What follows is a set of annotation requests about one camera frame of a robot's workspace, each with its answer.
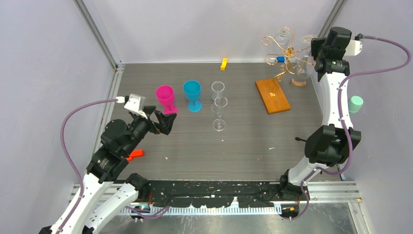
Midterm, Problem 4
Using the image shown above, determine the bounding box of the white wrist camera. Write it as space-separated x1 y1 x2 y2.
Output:
116 94 148 119
344 40 363 56

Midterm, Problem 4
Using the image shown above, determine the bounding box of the gold wire glass rack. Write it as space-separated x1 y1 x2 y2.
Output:
255 29 311 115

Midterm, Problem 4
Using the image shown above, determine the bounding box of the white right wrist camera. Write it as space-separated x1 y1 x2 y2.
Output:
344 40 363 56

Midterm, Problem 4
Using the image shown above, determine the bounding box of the pink wine glass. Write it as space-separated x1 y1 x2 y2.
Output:
155 85 178 115

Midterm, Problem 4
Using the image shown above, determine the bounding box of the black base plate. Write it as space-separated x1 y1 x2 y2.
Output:
137 180 282 208

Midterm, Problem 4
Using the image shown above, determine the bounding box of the yellow toy block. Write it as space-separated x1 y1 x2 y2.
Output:
220 58 228 71

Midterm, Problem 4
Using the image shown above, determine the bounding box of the blue wine glass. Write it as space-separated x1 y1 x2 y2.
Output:
183 80 202 113

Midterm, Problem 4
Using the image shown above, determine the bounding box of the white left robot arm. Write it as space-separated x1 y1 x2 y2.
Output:
40 106 177 234

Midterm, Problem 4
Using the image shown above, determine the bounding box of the red toy block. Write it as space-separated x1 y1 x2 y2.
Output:
126 149 145 161

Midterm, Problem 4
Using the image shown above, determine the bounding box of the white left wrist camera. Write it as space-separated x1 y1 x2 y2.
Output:
116 94 148 119

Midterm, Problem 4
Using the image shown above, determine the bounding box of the aluminium frame rail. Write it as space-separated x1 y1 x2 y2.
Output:
74 0 123 71

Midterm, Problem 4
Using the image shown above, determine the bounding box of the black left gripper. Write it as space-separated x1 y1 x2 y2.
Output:
124 105 176 155

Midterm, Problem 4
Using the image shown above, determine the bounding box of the clear wine glass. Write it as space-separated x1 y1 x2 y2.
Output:
211 81 225 100

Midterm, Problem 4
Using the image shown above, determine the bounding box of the mint green microphone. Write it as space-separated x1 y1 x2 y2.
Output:
348 96 364 114

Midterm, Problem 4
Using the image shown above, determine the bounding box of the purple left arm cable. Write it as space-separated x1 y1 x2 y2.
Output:
55 98 118 234

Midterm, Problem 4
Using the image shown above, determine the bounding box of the curved wooden block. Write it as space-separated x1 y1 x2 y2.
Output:
291 79 306 87

